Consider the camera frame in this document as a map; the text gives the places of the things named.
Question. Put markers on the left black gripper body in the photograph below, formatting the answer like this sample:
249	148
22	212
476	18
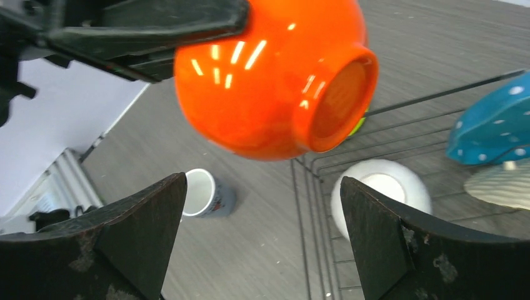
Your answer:
26	28

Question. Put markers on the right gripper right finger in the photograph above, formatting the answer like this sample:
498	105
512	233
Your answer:
404	253

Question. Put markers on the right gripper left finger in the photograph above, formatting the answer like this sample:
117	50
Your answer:
119	251

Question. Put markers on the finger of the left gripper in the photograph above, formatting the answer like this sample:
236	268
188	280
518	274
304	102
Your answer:
136	40

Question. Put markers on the white ceramic bowl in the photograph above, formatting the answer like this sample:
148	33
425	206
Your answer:
389	178

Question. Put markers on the small grey cup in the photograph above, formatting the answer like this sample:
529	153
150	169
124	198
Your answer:
207	196

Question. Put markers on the wire dish rack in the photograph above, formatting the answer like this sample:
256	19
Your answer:
413	133

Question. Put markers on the woven bamboo tray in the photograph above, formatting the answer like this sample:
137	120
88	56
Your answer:
506	184

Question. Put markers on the lime green saucer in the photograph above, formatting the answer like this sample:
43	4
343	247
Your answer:
357	127

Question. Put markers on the blue polka dot plate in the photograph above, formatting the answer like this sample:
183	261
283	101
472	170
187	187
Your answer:
494	129

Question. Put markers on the orange bowl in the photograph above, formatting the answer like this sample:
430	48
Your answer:
298	79

